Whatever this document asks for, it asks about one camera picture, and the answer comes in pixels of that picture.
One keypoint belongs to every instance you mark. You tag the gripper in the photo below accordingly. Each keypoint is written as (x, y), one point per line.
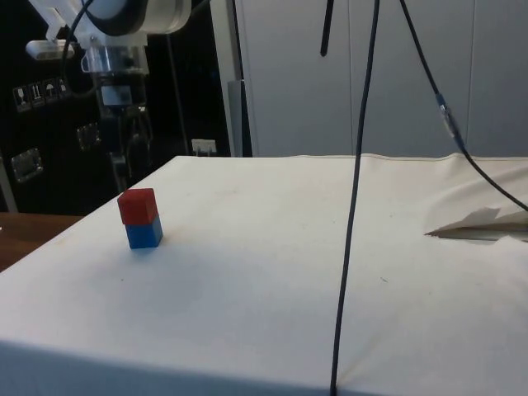
(117, 95)

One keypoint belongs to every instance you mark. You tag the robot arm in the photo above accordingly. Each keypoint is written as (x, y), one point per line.
(156, 14)

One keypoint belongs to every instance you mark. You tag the red cube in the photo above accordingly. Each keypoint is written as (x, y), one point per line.
(137, 207)

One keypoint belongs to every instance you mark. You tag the blue cube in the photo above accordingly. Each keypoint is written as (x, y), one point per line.
(144, 235)

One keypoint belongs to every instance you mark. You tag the black cabinet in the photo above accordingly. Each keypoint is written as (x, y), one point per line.
(49, 123)

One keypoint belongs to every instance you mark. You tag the pale locker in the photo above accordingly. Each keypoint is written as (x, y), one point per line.
(396, 82)
(288, 82)
(499, 82)

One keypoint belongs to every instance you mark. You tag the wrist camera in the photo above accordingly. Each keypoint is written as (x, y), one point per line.
(45, 49)

